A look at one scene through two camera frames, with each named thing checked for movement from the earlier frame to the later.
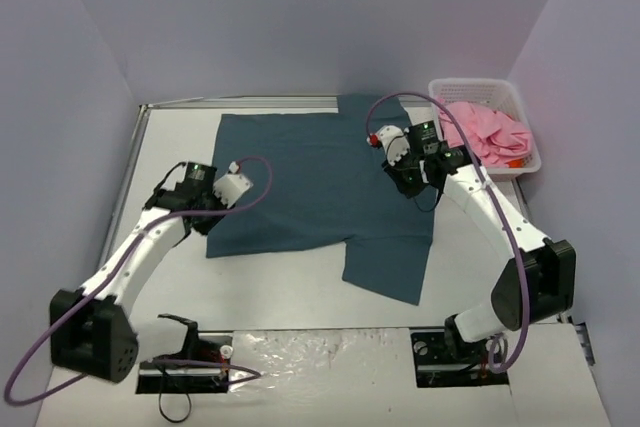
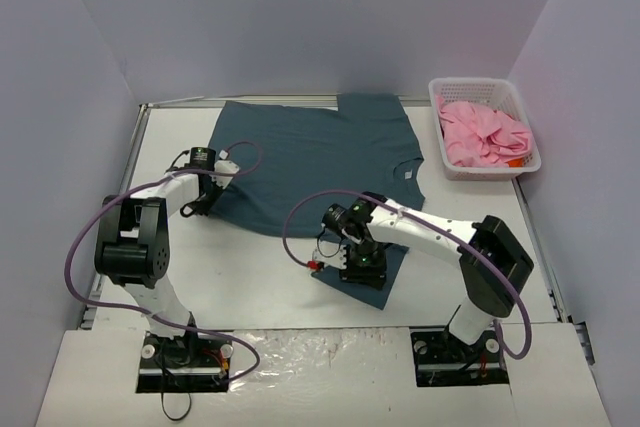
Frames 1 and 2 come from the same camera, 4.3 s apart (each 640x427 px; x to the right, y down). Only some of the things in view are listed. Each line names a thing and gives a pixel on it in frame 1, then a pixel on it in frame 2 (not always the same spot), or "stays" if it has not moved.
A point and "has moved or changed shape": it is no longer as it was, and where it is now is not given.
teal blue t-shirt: x=313 y=187 has moved or changed shape
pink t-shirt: x=497 y=139 stays
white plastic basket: x=495 y=94 stays
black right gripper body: x=400 y=175 → x=365 y=273
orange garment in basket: x=516 y=163 stays
